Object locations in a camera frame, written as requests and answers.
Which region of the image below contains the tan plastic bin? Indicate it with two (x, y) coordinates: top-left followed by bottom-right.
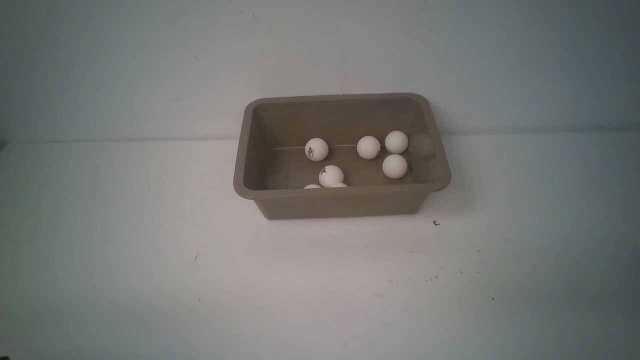
(233, 92), (451, 220)

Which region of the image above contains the white ball red black logo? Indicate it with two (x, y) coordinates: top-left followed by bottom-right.
(356, 136), (381, 160)

